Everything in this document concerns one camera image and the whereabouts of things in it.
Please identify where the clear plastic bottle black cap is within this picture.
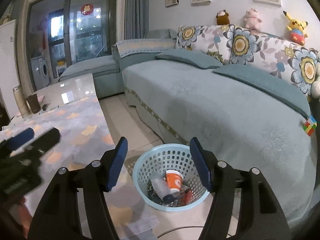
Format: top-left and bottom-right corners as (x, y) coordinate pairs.
(150, 172), (175, 204)

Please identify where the orange red snack wrapper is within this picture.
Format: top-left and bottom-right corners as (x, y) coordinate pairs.
(172, 185), (192, 207)

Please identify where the orange white paper cup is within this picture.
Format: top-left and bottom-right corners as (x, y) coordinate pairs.
(165, 170), (183, 194)

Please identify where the beige thermos bottle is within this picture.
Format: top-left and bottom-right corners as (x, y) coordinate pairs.
(13, 85), (31, 118)

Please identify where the patterned pastel tablecloth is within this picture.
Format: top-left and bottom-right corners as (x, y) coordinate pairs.
(1, 96), (159, 239)

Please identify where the brown mug with spoon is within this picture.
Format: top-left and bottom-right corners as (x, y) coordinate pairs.
(26, 94), (41, 114)

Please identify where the light blue perforated waste basket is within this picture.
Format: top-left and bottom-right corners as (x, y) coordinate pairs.
(132, 144), (209, 212)

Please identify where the white washing machine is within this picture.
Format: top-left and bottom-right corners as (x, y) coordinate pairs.
(31, 57), (50, 90)

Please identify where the teal fabric sofa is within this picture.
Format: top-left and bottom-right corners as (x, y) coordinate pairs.
(59, 30), (319, 231)

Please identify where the colourful rubik's cube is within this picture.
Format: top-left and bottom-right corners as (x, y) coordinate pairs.
(303, 116), (317, 136)

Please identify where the floral sofa cushion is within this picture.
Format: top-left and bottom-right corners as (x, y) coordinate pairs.
(225, 24), (318, 97)
(176, 24), (235, 64)

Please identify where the yellow pikachu plush toy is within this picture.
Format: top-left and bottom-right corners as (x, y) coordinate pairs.
(283, 11), (308, 46)

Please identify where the pink pig plush toy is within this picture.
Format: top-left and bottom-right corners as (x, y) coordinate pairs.
(243, 8), (262, 31)

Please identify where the brown monkey plush toy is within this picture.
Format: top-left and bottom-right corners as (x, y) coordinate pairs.
(216, 10), (230, 25)

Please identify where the black floor cable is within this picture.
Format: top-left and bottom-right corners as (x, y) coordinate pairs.
(157, 225), (206, 239)

